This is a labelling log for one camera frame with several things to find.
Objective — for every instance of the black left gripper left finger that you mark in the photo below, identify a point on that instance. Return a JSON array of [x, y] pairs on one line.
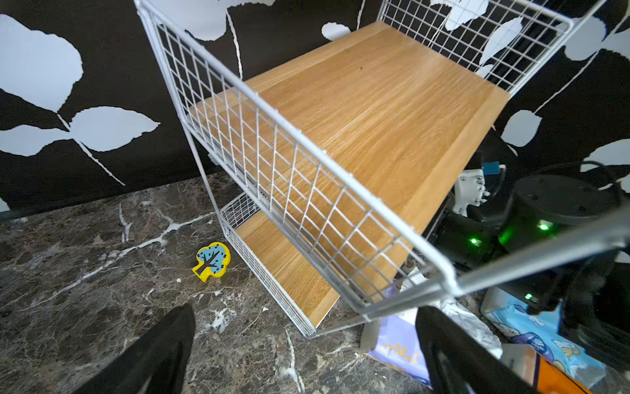
[[155, 363]]

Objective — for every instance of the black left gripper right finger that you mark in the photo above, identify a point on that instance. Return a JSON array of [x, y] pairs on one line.
[[457, 363]]

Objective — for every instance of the purple white tissue pack bottom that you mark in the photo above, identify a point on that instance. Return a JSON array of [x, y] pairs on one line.
[[393, 340]]

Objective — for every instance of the blue cartoon tissue pack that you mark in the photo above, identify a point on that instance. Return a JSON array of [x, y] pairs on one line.
[[509, 315]]

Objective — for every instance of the orange tissue pack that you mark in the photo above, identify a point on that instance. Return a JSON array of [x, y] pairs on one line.
[[535, 369]]

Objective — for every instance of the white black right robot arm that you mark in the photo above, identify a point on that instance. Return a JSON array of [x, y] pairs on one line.
[[590, 294]]

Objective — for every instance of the small yellow toy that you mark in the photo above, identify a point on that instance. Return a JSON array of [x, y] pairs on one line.
[[213, 261]]

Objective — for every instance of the white wire wooden shelf rack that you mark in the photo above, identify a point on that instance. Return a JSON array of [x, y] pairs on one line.
[[344, 155]]

